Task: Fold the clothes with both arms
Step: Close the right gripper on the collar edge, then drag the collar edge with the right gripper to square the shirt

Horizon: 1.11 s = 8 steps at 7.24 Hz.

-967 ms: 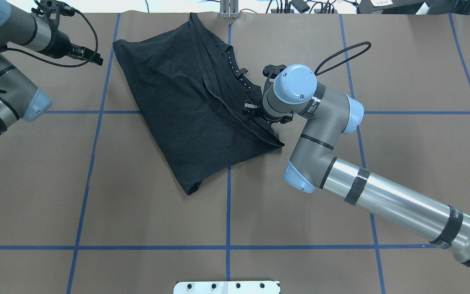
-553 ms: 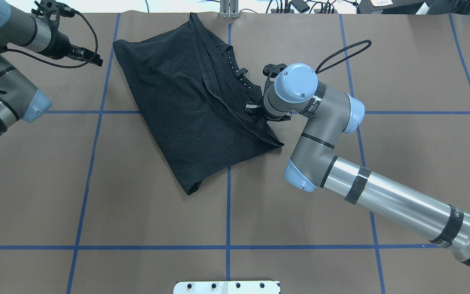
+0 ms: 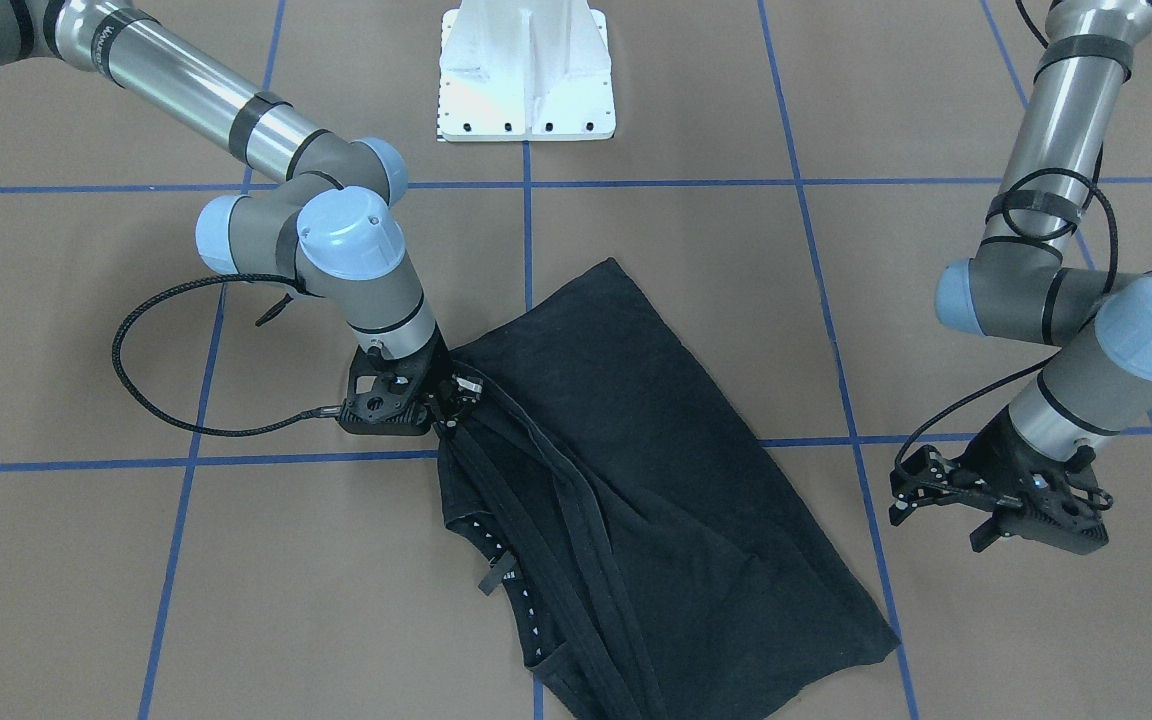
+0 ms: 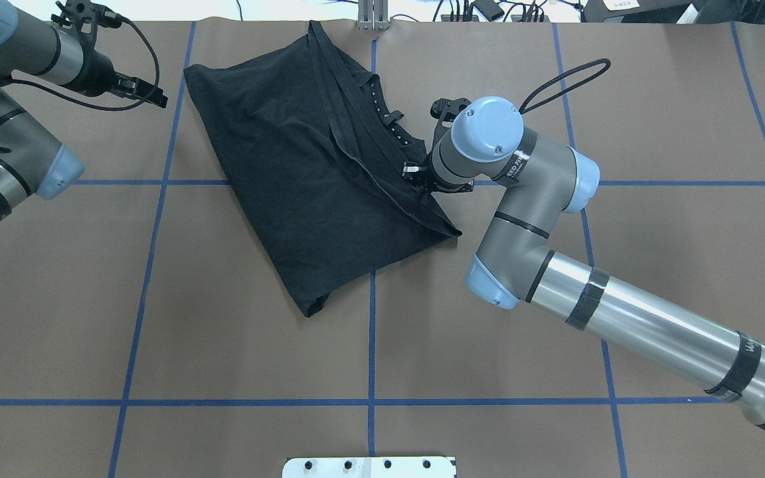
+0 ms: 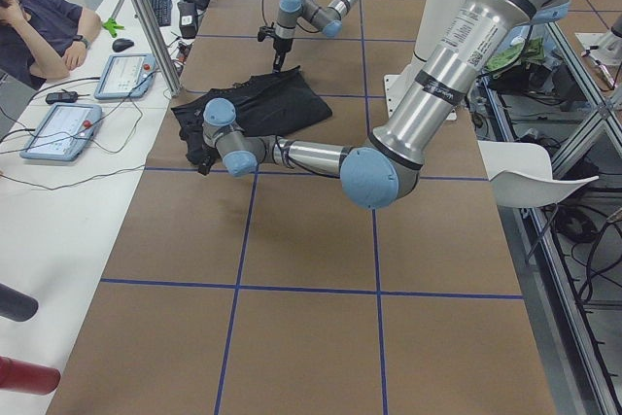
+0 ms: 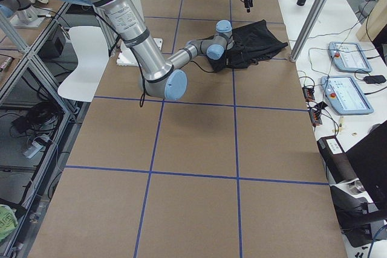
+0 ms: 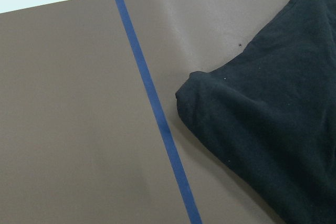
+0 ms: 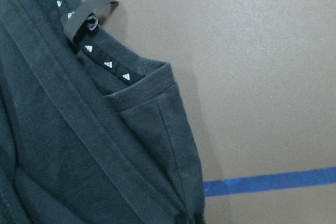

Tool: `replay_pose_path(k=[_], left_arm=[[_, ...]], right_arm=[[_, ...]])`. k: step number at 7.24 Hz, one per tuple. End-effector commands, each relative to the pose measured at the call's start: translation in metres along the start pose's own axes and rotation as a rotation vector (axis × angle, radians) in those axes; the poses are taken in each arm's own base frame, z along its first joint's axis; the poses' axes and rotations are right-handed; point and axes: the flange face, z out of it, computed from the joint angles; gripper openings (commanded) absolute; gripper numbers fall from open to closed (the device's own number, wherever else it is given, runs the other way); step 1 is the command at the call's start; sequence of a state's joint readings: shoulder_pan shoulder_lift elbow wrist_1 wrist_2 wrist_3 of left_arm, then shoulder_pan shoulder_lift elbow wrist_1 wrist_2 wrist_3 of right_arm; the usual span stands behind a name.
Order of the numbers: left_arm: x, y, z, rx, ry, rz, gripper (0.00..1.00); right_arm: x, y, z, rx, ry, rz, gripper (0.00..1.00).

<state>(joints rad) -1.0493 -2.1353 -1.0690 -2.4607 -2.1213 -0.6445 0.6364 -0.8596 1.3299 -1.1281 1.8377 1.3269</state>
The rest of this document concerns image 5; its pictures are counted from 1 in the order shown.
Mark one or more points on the black computer mouse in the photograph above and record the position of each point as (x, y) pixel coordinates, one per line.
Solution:
(122, 44)

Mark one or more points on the seated person in blue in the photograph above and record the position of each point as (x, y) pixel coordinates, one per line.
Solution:
(45, 40)

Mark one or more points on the green plastic toy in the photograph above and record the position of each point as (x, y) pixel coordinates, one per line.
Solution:
(112, 27)

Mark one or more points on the black printed t-shirt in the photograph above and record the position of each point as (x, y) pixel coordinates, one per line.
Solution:
(276, 103)

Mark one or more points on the red water bottle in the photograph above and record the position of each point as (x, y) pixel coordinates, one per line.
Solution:
(30, 378)

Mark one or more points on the lower teach pendant tablet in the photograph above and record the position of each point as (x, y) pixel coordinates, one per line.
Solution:
(63, 133)

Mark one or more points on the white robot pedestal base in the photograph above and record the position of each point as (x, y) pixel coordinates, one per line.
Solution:
(436, 19)

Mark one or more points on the green cloth pile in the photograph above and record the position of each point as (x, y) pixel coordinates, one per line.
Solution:
(532, 52)

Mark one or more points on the black keyboard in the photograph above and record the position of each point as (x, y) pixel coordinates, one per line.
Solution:
(162, 11)

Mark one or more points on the aluminium frame post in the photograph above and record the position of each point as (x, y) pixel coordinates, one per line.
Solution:
(154, 37)

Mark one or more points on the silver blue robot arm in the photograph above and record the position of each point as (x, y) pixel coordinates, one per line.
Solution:
(326, 20)
(387, 165)

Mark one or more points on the teach pendant tablet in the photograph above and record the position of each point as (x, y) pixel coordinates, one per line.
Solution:
(126, 76)
(63, 133)

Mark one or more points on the white plastic chair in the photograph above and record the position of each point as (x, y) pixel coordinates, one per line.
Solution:
(521, 175)

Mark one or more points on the black power adapter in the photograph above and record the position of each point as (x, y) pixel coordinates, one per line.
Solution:
(61, 97)

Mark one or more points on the upper teach pendant tablet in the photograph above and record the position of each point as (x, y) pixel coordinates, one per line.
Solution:
(126, 76)

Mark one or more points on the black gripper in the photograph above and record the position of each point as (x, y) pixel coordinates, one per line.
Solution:
(280, 46)
(204, 163)

